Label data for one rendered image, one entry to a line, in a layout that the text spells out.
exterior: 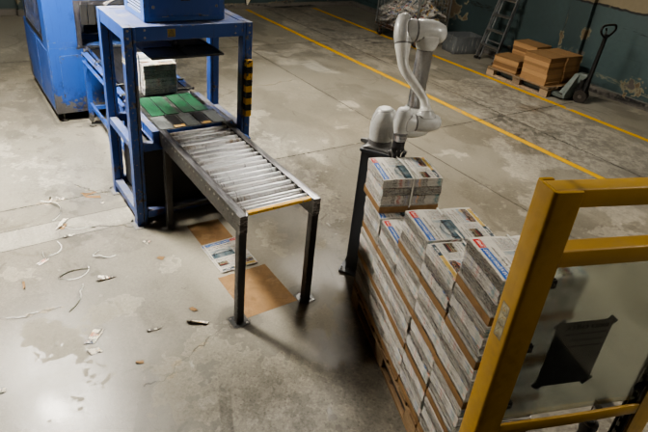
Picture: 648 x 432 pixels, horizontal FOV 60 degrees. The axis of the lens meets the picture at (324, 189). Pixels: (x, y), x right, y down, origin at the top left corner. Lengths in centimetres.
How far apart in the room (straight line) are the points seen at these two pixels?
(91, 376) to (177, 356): 47
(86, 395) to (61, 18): 401
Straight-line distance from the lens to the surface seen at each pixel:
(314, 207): 344
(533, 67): 930
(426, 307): 277
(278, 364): 344
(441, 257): 259
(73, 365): 356
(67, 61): 643
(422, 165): 342
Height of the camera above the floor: 248
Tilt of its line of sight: 28 degrees down
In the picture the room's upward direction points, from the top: 6 degrees clockwise
